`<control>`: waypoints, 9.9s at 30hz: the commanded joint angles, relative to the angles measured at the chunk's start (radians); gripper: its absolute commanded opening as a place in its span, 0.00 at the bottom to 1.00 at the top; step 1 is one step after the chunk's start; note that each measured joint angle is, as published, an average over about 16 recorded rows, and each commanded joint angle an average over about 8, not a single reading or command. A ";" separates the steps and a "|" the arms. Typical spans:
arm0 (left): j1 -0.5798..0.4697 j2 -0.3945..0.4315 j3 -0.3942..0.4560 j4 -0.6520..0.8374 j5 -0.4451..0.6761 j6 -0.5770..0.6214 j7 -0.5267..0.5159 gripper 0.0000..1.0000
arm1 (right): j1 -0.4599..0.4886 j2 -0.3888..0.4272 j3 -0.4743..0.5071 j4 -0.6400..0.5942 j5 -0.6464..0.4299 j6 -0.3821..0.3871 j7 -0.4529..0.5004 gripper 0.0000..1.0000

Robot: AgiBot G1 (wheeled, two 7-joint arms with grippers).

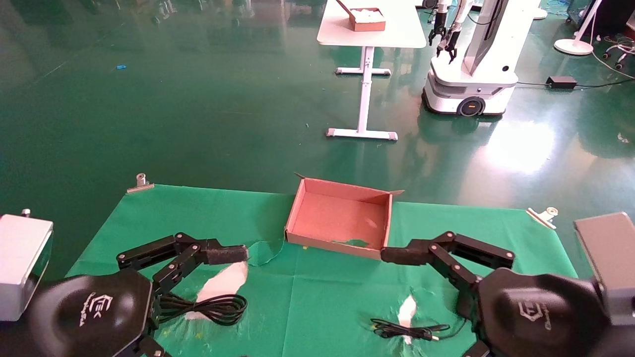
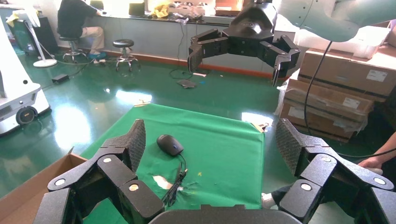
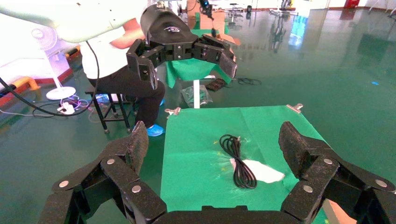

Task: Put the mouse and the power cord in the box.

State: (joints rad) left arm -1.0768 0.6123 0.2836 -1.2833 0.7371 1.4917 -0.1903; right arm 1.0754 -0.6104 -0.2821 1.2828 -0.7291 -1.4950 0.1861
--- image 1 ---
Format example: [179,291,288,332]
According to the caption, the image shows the thick black cable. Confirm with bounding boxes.
[158,293,248,327]

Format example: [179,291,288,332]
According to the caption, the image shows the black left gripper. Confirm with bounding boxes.
[27,268,167,357]

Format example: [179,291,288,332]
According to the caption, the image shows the white wheeled robot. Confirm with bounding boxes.
[422,0,542,118]

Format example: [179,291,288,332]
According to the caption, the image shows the torn green table cloth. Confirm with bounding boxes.
[64,184,579,357]

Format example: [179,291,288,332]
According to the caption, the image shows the black floor power cord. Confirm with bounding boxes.
[515,77,635,91]

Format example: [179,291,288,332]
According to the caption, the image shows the metal binder clip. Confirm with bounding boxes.
[526,207,559,230]
[127,173,155,194]

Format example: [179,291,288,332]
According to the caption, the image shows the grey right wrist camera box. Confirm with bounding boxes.
[574,212,635,325]

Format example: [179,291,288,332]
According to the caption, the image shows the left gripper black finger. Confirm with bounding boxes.
[117,232,249,298]

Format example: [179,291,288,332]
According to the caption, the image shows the white robot arm black claw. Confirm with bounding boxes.
[429,0,449,46]
[437,0,473,63]

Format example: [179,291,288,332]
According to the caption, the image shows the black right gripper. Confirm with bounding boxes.
[462,268,612,357]

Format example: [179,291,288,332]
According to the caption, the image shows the white height-adjustable table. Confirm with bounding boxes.
[317,0,427,141]

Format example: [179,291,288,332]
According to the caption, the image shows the black power adapter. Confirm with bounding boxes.
[546,75,578,90]

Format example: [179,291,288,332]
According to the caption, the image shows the thin black USB cable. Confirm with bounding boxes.
[370,317,468,343]

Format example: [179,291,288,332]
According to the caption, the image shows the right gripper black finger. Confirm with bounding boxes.
[381,231,515,319]

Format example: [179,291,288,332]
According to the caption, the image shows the open brown cardboard box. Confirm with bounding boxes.
[284,172,405,261]

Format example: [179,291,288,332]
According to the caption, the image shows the white floor cables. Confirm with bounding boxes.
[591,34,635,80]

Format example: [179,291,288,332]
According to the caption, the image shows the small brown cardboard box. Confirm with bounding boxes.
[336,0,386,32]

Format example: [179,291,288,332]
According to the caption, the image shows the white packing material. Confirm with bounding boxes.
[349,7,385,23]

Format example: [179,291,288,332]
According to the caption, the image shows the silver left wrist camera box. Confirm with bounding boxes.
[0,208,54,322]

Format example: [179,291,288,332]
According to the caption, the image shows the white round lamp stand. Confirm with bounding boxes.
[554,0,603,56]

